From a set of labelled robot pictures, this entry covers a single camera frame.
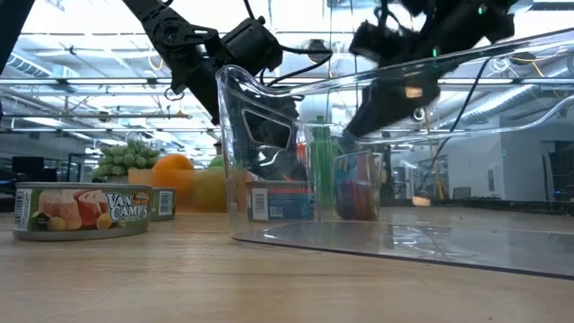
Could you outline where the orange toy fruit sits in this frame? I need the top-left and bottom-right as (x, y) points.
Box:
(151, 153), (196, 198)

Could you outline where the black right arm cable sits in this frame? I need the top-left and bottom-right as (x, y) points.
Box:
(419, 57), (492, 198)

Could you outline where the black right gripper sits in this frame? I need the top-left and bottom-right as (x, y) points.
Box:
(344, 17), (458, 138)

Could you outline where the green grapes bunch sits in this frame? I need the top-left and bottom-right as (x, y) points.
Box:
(91, 139), (161, 184)

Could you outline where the yellow pole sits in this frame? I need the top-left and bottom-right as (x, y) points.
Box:
(421, 111), (446, 202)

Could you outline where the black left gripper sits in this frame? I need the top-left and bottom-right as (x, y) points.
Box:
(223, 74), (310, 181)

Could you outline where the clear plastic bin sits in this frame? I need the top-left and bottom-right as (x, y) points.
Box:
(214, 26), (574, 282)

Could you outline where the black monitor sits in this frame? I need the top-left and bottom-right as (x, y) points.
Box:
(11, 155), (58, 183)

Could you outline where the green water bottle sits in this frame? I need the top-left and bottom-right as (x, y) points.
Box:
(309, 115), (344, 210)

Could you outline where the black ceiling device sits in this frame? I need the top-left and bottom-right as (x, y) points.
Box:
(509, 51), (537, 66)

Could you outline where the silver ventilation duct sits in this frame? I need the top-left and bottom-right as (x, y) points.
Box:
(448, 84), (574, 127)
(6, 51), (81, 94)

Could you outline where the yellow-green toy pear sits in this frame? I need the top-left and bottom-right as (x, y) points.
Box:
(192, 169), (229, 213)

